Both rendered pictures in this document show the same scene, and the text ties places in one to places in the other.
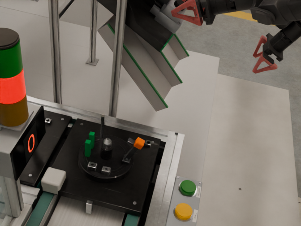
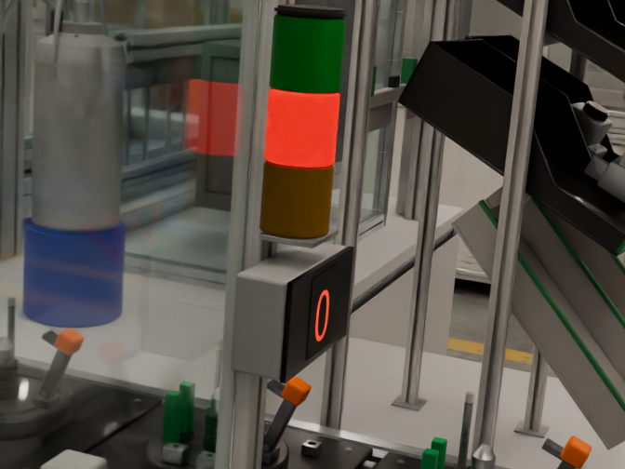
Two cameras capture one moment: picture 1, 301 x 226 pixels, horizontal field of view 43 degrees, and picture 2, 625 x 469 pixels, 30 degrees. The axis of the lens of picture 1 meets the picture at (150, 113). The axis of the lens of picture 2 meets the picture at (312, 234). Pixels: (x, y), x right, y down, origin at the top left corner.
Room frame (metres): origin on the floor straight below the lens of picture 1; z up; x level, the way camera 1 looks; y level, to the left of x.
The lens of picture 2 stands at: (-0.33, 0.00, 1.45)
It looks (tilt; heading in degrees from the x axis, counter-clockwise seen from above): 14 degrees down; 15
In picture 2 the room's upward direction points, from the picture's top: 5 degrees clockwise
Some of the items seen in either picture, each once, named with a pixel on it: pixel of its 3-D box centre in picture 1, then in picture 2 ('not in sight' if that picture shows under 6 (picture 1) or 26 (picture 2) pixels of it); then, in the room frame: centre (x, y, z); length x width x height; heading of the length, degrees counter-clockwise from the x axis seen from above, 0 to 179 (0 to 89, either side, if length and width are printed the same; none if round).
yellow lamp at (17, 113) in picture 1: (11, 105); (296, 195); (0.44, 0.22, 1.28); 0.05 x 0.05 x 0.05
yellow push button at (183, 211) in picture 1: (183, 212); not in sight; (0.51, -0.12, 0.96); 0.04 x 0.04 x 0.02
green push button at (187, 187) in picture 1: (187, 188); not in sight; (0.58, -0.12, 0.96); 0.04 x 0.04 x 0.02
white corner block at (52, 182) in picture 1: (53, 180); not in sight; (0.53, 0.20, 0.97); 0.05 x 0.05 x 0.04; 85
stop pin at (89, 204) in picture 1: (89, 207); not in sight; (0.49, 0.10, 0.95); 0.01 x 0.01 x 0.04; 85
